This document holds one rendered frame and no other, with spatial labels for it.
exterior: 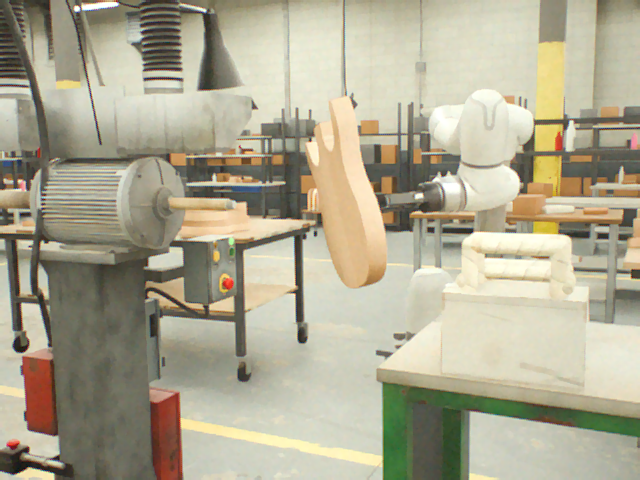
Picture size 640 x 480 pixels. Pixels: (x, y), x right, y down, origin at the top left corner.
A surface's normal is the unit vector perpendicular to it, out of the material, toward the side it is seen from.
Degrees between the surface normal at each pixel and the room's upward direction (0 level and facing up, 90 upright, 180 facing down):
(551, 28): 90
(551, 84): 90
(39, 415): 90
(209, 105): 90
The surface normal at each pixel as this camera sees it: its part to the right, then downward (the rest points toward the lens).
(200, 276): -0.43, 0.14
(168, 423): 0.90, 0.05
